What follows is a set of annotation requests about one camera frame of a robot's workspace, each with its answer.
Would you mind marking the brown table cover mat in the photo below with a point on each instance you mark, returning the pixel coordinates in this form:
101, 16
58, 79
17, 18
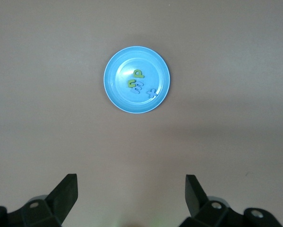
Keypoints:
37, 94

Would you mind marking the blue letter m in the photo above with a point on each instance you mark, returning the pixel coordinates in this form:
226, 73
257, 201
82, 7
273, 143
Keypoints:
138, 88

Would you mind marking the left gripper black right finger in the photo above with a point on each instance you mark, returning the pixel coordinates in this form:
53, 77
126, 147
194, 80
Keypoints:
195, 198

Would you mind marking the blue letter x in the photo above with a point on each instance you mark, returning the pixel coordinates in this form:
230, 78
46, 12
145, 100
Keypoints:
152, 93

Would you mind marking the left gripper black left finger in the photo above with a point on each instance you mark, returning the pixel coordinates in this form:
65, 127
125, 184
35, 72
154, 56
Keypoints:
63, 198

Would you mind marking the green letter p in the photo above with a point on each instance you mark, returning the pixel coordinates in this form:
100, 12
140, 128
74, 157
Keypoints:
134, 73

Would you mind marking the blue plate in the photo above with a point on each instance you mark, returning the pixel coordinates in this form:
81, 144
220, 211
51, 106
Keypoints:
117, 71

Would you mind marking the green letter u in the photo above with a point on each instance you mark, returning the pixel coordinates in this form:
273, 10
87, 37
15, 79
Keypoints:
131, 81

